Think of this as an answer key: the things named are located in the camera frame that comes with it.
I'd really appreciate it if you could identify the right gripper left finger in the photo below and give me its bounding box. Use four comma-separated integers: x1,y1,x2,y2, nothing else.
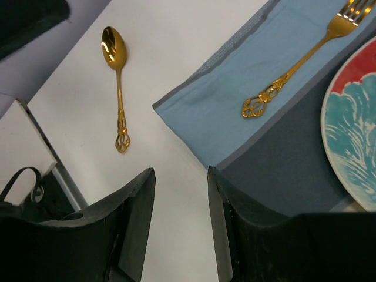
1,168,155,281

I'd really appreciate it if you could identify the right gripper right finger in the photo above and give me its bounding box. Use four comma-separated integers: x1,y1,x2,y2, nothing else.
207,167,375,281

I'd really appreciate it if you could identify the striped cloth placemat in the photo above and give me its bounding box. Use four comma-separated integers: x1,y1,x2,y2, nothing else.
153,1,375,216

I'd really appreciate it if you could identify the red and teal plate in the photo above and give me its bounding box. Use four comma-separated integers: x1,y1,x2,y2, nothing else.
320,38,375,212

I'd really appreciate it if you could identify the gold spoon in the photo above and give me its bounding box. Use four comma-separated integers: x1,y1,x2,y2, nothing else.
100,26,132,154

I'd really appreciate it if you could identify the gold fork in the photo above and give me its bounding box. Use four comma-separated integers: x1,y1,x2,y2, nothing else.
241,0,375,119

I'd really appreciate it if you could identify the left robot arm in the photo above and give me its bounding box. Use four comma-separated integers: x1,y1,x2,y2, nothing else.
1,1,71,59

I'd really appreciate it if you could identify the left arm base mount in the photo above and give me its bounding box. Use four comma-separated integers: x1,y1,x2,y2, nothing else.
1,167,75,223

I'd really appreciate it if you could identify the aluminium rail front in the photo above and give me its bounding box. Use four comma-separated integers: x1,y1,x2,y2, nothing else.
16,99,88,211

